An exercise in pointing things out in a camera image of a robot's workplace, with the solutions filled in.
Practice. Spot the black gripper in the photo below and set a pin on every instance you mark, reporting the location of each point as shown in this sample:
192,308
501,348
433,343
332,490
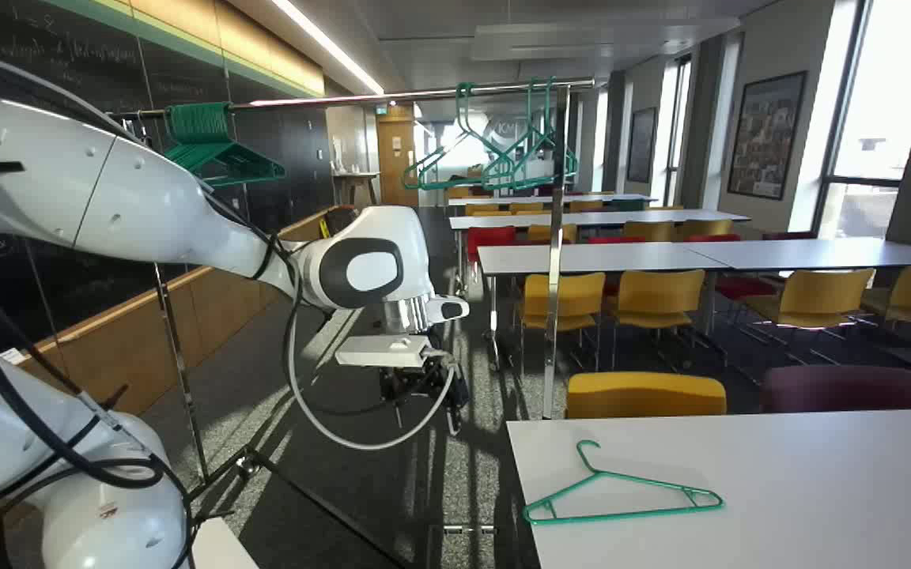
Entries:
418,385

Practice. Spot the green plastic coat hanger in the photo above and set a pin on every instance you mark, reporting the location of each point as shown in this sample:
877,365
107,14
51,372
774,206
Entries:
552,104
530,104
626,517
462,116

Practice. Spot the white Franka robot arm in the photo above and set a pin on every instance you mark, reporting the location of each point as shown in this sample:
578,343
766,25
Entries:
109,190

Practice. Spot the white robot base platform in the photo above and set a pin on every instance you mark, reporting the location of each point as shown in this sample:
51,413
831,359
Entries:
224,549

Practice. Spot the metal rack upright pole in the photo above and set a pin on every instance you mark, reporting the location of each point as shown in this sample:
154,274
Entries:
177,359
555,317

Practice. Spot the black rack base bar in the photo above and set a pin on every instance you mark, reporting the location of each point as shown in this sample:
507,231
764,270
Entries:
319,503

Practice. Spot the bundle of green coat hangers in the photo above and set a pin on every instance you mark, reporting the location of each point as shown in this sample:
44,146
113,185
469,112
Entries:
212,159

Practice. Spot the red chair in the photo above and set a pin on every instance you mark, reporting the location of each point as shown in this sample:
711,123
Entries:
744,285
488,242

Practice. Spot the white rectangular table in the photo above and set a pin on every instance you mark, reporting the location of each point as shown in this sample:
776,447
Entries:
792,495
582,259
540,199
823,253
582,220

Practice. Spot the yellow leaning sign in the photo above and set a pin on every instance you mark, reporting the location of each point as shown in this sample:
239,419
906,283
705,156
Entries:
324,226

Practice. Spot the small high side table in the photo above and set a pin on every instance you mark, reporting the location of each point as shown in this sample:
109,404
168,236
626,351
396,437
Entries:
355,179

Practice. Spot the wooden door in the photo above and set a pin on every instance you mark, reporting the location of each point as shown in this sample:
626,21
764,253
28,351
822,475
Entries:
396,159

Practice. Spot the tall window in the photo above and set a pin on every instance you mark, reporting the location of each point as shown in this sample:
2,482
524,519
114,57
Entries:
665,128
887,96

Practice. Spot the maroon chair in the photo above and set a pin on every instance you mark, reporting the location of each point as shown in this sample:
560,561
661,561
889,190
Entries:
840,385

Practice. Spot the ceiling light strip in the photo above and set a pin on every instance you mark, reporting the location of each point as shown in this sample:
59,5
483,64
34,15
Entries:
332,44

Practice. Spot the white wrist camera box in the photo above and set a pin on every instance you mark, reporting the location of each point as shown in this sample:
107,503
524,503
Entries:
388,351

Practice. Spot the small framed wall picture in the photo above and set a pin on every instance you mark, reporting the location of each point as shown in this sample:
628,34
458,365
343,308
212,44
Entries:
645,146

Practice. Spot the metal rack rail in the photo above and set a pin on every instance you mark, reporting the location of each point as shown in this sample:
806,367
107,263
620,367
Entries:
372,96

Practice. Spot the large framed wall picture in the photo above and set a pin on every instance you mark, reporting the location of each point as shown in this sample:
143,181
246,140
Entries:
766,136

